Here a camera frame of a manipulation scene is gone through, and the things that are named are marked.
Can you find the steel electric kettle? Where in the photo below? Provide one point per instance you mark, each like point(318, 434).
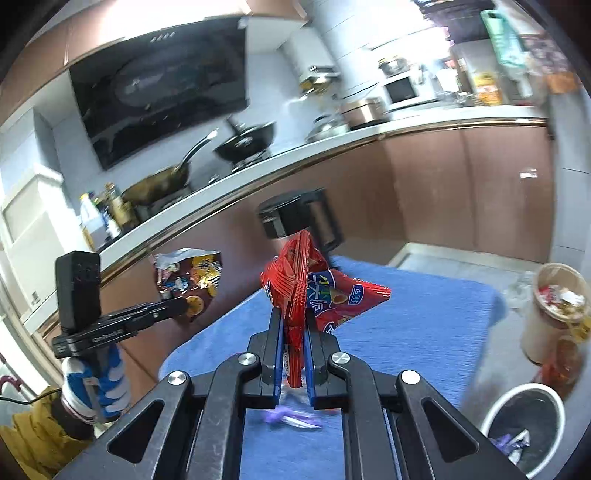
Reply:
point(286, 217)

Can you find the red white wrapper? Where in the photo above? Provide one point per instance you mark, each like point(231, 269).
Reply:
point(549, 294)

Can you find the white plastic bottle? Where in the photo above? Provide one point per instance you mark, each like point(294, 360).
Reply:
point(92, 221)

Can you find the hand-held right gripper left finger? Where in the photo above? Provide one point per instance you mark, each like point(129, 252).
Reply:
point(277, 350)

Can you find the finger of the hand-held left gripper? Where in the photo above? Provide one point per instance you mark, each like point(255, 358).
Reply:
point(157, 311)

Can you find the red snack packet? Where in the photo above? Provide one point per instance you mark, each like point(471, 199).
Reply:
point(332, 300)

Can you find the brass wok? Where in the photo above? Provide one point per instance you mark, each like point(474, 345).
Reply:
point(157, 184)

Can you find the steel pot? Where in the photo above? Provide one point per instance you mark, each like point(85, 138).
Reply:
point(393, 65)

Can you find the white microwave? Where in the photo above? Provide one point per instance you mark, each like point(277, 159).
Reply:
point(408, 90)

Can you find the blue towel cloth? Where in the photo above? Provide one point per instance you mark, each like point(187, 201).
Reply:
point(415, 332)

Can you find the white cabinet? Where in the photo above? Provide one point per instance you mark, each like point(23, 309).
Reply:
point(32, 230)

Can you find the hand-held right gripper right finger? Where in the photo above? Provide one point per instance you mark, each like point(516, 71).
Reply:
point(310, 364)

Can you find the purple wrapper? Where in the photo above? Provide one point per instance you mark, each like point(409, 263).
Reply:
point(510, 445)
point(288, 415)

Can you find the person's left hand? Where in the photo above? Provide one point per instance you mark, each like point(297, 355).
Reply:
point(104, 383)

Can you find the copper lower cabinets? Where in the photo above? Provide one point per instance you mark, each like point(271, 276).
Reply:
point(452, 189)

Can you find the black range hood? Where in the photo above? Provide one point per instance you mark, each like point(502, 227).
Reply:
point(161, 87)

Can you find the yellow oil bottle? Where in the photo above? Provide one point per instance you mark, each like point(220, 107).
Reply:
point(487, 87)

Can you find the brown glass bottle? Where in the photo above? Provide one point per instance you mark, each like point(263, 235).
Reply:
point(121, 203)

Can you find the black wok pan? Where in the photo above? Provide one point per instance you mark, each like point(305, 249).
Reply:
point(247, 143)

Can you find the beige trash bin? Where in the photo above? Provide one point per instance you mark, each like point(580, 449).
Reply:
point(538, 332)

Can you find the floral apron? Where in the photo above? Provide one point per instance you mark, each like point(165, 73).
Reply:
point(551, 64)

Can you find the steel pot lid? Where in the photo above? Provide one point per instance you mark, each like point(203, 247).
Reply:
point(325, 129)

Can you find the white water heater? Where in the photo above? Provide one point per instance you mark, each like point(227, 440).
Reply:
point(307, 55)

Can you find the gas stove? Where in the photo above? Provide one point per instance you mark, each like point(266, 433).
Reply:
point(171, 203)

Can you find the dark sauce bottle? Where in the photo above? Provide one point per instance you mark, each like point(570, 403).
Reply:
point(111, 212)

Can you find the green plastic bag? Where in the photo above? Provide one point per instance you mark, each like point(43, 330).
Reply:
point(503, 37)

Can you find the clear plastic bag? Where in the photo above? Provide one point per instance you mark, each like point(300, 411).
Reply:
point(519, 293)

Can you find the brown snack packet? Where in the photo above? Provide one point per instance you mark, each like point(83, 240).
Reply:
point(203, 272)

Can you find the person's left forearm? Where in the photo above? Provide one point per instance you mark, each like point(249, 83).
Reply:
point(37, 438)

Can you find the white trash bin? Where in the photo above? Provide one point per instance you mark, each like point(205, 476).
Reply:
point(531, 408)

